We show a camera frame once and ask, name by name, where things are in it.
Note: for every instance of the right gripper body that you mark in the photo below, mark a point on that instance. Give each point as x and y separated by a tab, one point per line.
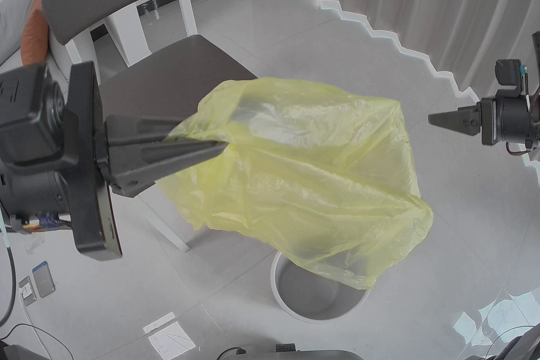
508	118

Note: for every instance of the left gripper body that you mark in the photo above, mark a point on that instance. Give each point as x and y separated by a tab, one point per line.
86	181

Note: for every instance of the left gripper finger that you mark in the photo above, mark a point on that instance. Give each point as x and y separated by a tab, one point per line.
130	130
139	168

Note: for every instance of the yellow plastic bag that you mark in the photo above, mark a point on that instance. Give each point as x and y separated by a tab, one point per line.
295	164

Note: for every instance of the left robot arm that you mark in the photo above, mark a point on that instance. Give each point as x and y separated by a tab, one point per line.
17	224

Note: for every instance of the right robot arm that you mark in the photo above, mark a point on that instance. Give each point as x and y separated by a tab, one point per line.
536	54

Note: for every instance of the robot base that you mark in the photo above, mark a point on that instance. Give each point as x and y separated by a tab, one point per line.
312	356

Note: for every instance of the white trash bin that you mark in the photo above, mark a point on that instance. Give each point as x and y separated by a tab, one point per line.
312	299

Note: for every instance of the orange cushion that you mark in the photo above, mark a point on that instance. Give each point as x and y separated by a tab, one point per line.
33	37

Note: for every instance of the white sofa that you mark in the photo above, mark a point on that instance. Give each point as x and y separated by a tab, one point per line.
12	21

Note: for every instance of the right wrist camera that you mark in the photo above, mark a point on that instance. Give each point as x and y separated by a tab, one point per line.
508	73

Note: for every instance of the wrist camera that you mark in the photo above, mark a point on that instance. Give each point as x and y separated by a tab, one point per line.
508	73
25	109

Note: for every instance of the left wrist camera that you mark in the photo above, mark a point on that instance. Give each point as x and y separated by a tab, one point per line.
25	109

